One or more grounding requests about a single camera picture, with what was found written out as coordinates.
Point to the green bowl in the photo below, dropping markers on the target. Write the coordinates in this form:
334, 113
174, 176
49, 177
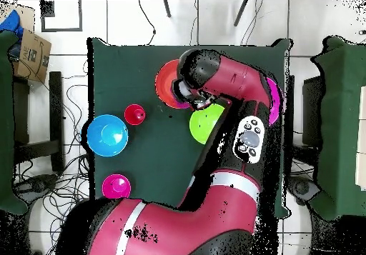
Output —
203, 126

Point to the orange bowl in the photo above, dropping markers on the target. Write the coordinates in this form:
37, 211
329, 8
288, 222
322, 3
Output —
164, 83

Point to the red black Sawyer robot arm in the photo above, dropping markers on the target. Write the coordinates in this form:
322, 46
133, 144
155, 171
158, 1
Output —
223, 209

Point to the red cup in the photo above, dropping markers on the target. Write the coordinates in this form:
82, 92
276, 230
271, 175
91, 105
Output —
133, 115

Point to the large pink bowl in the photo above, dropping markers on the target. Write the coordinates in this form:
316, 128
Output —
274, 103

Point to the dark green tablecloth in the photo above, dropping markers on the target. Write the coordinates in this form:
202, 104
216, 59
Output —
128, 66

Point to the grey chair leg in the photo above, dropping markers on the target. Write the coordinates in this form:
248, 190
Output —
167, 8
241, 12

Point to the large blue bowl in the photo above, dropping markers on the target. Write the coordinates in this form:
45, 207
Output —
107, 135

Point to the black metal stand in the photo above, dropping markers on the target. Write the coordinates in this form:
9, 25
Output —
311, 109
55, 109

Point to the small red bowl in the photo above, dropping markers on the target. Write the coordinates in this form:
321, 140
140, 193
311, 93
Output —
115, 188

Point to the green cloth covered table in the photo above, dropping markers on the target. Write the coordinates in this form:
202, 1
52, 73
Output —
5, 123
340, 123

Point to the white box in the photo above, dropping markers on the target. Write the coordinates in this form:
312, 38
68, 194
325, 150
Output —
361, 123

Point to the printed cardboard box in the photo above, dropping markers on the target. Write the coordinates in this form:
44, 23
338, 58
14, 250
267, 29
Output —
31, 55

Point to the plain cardboard box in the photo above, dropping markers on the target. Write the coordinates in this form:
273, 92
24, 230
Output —
27, 16

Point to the blue bag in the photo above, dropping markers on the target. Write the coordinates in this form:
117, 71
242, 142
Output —
11, 23

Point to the black pedestal foot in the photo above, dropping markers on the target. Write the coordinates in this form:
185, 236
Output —
34, 185
303, 188

